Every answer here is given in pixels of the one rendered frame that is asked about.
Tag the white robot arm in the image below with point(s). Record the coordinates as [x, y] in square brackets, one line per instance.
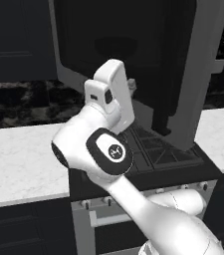
[83, 142]

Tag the dark wall cupboard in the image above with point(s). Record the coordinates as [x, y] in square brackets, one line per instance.
[17, 40]

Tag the grey oven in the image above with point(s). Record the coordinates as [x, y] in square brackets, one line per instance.
[80, 229]

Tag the black hob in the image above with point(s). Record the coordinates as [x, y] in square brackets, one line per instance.
[170, 156]

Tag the grey microwave door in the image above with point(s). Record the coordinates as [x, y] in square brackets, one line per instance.
[196, 83]

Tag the grey oven knob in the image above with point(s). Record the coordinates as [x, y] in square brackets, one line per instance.
[202, 185]
[184, 187]
[159, 191]
[107, 200]
[85, 204]

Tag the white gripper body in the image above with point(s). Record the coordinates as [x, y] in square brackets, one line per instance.
[120, 89]

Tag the oven door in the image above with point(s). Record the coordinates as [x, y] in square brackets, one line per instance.
[116, 237]

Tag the dark base cupboard run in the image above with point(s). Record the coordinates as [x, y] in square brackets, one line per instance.
[27, 229]

